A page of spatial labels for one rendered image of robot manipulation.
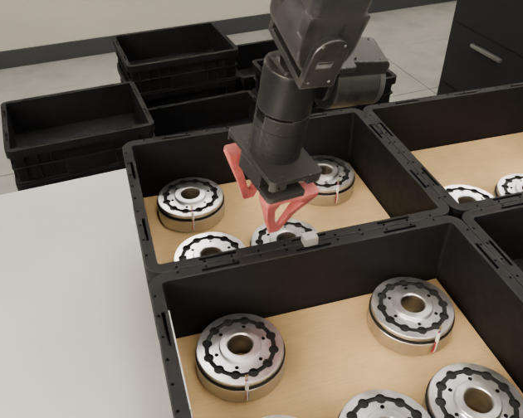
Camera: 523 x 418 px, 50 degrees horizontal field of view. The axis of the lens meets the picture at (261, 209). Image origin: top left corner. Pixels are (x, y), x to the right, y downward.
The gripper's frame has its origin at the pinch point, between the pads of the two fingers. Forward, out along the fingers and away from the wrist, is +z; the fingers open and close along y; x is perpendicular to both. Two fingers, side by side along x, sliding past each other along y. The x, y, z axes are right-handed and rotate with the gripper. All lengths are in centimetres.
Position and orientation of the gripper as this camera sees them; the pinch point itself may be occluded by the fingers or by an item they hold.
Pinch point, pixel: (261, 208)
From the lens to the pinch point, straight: 67.4
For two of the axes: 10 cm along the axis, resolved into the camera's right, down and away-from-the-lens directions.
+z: -1.6, 7.2, 6.7
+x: -8.6, 2.3, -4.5
